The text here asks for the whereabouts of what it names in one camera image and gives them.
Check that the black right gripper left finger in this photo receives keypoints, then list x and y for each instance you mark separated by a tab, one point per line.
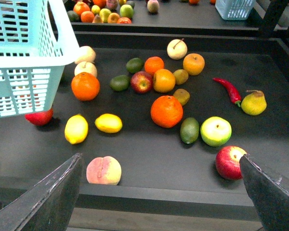
49	204

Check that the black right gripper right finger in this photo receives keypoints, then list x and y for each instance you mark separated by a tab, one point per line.
269	192

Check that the yellow lemon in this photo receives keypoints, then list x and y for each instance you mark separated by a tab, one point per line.
108	123
76	129

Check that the light blue shopping basket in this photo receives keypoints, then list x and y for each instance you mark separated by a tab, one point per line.
36	43

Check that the blue basket far shelf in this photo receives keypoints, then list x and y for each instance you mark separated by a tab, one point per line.
234	9

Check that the green apple far shelf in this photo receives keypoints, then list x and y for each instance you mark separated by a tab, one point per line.
126	11

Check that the peach far shelf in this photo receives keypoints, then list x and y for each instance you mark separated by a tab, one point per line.
153	6

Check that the peach front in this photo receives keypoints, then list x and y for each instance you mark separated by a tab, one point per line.
104	170

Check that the red apple front right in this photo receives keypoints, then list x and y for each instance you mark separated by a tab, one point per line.
227	162

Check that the red pomegranate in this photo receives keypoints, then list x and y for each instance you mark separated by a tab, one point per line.
40	118

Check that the green apple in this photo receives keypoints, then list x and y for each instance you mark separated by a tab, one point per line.
215	131

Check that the yellow green pear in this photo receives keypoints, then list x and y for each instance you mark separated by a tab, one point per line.
254	103

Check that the red chili pepper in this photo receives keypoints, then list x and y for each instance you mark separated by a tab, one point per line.
233	93

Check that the green lime front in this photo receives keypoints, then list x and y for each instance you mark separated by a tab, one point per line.
189	130

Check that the large orange left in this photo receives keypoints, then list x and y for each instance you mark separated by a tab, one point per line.
85	86

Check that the large orange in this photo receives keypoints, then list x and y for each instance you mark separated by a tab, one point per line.
166	111
85	86

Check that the dark green lime middle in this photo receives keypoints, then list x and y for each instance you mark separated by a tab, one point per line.
120	83

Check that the dark green lime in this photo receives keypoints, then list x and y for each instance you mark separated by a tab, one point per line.
134	65
120	83

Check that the white pear lower left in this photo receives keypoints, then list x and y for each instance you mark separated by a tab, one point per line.
86	67

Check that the large orange front centre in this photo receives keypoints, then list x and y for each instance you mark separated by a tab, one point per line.
166	111

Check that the kiwi lower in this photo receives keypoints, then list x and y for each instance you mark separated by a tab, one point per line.
182	96

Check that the kiwi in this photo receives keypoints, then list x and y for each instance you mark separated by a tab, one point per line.
182	96
181	76

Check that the red yellow apple centre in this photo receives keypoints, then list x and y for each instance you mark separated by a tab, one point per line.
142	82

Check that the white pear upper left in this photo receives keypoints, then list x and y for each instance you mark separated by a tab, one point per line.
85	54

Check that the dark green lime back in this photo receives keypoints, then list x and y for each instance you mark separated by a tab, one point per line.
134	65

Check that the kiwi upper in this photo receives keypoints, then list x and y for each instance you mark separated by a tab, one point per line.
181	76

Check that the yellow orange apple back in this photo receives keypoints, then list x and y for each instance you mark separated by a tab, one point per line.
193	64

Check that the yellow orange fruit centre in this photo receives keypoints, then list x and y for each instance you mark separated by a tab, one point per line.
163	81

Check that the small orange mandarin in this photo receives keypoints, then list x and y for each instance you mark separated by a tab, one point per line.
153	64

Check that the white pear with stem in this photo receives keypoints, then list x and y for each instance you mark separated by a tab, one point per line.
177	49

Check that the black shelf frame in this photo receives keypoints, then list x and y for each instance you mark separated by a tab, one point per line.
160	174

